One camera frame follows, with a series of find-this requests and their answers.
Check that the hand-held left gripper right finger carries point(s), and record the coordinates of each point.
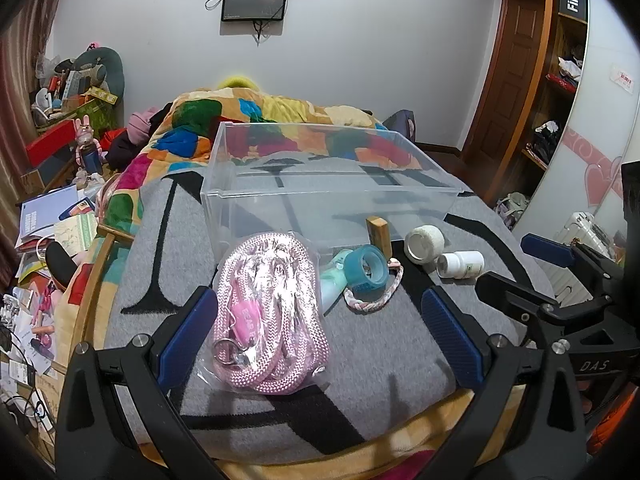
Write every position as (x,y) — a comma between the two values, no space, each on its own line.
(452,342)

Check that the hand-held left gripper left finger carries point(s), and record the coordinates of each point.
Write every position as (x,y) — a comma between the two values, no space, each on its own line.
(186,342)

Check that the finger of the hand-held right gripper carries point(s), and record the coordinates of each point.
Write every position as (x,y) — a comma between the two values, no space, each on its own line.
(547,251)
(505,287)

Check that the white pill bottle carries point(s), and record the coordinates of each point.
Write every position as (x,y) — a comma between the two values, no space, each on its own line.
(465,263)

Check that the grey bag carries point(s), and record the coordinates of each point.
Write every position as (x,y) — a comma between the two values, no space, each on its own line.
(511,207)

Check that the grey black patterned blanket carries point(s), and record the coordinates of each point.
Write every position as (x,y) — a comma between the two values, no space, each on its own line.
(165,260)

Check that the white bandage roll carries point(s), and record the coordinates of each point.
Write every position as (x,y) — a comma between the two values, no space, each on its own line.
(433,240)

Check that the teal tape roll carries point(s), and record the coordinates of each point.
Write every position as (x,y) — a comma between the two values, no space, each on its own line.
(356,274)

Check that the wooden stamp block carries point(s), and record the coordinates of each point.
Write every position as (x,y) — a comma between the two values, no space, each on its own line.
(378,236)

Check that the pale teal tube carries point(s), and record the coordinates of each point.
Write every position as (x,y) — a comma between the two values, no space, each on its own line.
(332,285)

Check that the white wardrobe door with hearts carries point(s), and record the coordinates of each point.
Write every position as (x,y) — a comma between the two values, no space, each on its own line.
(595,125)

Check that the black round paddle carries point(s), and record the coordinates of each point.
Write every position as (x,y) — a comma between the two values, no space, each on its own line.
(59,266)

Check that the wooden shelf unit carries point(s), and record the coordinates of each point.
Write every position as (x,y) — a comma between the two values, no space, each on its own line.
(562,90)

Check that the brown wooden door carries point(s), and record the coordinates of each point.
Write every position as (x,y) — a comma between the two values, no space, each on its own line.
(515,70)

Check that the blue white booklet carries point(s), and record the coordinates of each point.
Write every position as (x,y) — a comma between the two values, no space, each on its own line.
(42,212)

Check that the dark blue bag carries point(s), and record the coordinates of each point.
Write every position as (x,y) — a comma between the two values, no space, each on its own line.
(402,122)

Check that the clear plastic storage box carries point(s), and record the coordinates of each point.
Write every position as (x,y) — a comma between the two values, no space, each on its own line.
(325,180)

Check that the pink knitted hat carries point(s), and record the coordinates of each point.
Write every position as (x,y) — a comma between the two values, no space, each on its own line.
(140,125)

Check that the colourful patchwork quilt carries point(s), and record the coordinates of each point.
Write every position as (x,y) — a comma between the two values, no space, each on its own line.
(200,115)

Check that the pink rabbit toy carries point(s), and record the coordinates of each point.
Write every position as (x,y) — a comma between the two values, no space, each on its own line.
(86,132)

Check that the red box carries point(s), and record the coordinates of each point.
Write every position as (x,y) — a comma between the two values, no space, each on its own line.
(47,142)

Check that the green cardboard box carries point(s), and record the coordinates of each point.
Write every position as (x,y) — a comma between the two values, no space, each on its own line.
(87,112)

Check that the black printed box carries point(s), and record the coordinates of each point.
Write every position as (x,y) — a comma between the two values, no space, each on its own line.
(571,1)

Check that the yellow plush toy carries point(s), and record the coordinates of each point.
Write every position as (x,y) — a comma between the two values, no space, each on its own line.
(236,83)

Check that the grey neck pillow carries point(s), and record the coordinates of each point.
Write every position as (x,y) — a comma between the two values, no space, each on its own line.
(112,67)

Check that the brown curtain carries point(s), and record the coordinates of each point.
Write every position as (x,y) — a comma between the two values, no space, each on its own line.
(22,85)

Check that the wooden bed frame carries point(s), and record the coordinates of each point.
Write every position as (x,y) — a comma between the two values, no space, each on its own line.
(97,280)

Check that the small black wall screen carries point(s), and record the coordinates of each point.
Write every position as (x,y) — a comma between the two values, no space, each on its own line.
(255,1)

